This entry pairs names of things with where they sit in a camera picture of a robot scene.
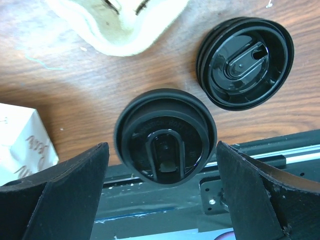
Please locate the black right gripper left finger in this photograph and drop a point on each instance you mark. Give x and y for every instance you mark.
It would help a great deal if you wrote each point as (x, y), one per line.
(58, 203)

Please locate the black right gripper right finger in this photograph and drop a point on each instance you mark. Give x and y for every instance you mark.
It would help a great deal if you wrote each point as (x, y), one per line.
(266, 203)

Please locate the cream paper gift bag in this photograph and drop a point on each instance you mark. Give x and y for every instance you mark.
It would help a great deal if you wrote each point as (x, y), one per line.
(25, 146)

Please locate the black plastic cup lid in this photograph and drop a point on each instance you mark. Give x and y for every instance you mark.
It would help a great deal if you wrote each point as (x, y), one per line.
(165, 136)

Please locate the beige pulp cup carrier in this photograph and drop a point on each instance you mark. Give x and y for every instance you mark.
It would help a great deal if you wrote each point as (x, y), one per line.
(119, 28)

